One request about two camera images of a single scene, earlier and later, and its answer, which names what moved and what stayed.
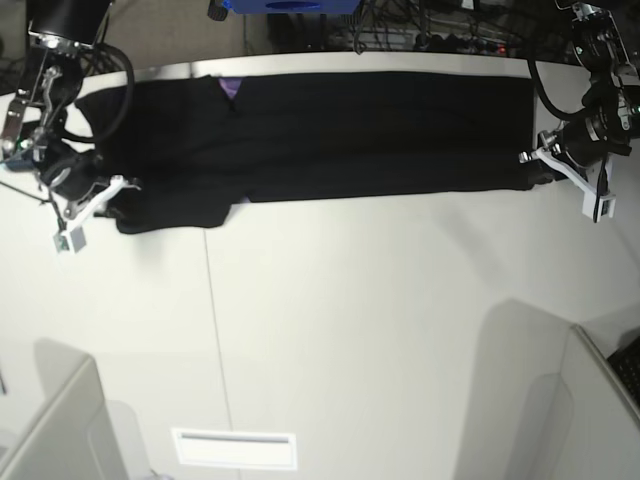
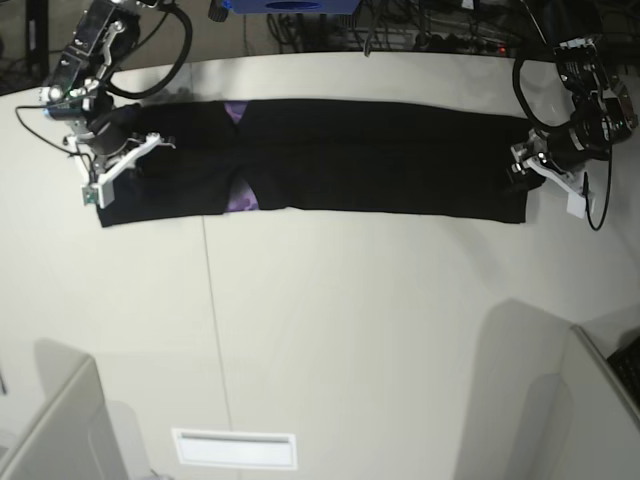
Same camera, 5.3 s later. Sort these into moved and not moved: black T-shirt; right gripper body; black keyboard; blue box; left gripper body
Moved: left gripper body; black T-shirt; right gripper body
Not moved: black keyboard; blue box
